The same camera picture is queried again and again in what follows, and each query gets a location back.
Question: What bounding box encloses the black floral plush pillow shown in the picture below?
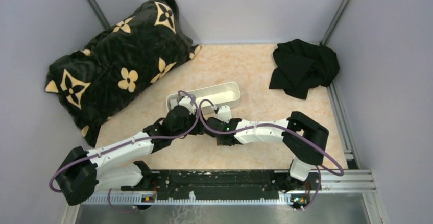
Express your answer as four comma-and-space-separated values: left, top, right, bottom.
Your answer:
44, 0, 201, 147

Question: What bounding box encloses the stack of grey cards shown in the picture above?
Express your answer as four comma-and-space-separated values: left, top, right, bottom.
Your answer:
167, 98, 178, 111

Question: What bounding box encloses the brown leather card holder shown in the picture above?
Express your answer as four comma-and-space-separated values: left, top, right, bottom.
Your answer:
216, 138, 233, 146

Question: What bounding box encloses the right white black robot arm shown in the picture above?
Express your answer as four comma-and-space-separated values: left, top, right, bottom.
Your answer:
205, 108, 329, 189

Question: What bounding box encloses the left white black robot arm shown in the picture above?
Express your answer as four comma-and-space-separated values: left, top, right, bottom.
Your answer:
49, 91, 204, 206

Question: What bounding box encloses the white oblong plastic tray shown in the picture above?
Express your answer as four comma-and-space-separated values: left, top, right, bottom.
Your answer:
165, 82, 241, 115

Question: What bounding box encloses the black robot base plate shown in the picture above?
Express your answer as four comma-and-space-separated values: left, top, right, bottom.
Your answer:
121, 170, 319, 201

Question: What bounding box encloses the black cloth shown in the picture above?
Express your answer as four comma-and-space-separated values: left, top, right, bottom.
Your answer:
269, 39, 340, 100

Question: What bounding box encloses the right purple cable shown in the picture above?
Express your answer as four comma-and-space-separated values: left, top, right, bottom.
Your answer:
198, 99, 345, 212

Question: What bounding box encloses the aluminium frame rail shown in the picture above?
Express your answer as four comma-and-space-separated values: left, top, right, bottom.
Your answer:
320, 81, 376, 193

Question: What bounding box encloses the white slotted cable duct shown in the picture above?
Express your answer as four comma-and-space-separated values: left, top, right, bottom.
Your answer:
82, 192, 293, 205

